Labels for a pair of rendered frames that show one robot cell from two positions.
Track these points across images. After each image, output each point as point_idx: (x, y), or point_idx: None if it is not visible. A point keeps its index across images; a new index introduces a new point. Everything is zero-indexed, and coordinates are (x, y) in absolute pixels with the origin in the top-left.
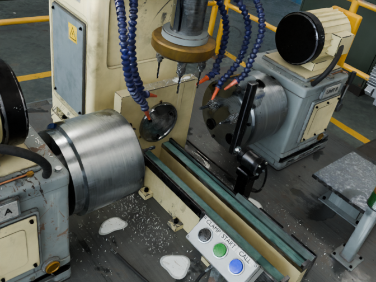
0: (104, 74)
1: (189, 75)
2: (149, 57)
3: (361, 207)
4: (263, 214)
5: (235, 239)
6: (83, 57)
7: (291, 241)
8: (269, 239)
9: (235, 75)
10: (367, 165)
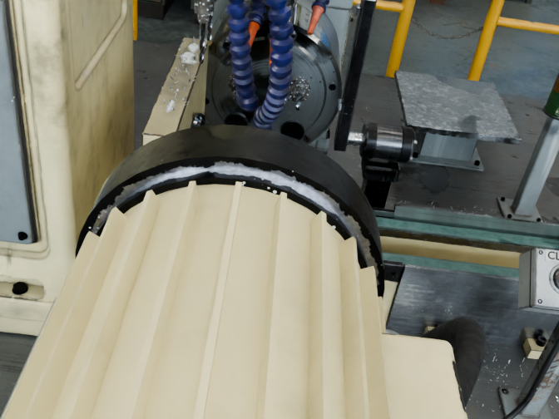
0: (75, 107)
1: (190, 41)
2: (106, 34)
3: (498, 135)
4: (458, 214)
5: (478, 272)
6: (14, 87)
7: (523, 226)
8: (500, 242)
9: (249, 11)
10: (430, 80)
